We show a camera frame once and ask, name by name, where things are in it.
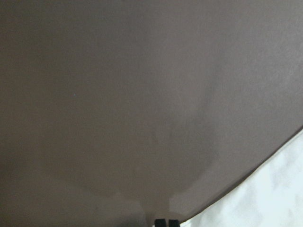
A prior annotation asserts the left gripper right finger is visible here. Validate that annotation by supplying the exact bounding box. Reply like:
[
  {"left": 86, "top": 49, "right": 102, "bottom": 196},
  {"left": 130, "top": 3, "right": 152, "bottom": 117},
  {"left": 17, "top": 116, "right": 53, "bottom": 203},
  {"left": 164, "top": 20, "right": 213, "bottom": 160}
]
[{"left": 169, "top": 219, "right": 180, "bottom": 227}]

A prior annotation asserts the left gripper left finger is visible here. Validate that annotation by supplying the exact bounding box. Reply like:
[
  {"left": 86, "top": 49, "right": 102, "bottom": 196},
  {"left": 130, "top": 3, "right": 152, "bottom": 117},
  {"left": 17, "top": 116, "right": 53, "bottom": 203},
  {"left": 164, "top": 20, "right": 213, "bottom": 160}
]
[{"left": 154, "top": 218, "right": 166, "bottom": 227}]

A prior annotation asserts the cream long-sleeve printed shirt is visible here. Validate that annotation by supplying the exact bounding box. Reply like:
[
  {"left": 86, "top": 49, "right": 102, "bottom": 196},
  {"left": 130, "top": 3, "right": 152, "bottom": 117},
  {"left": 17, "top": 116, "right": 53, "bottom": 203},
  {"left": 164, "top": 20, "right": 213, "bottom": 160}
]
[{"left": 181, "top": 131, "right": 303, "bottom": 227}]

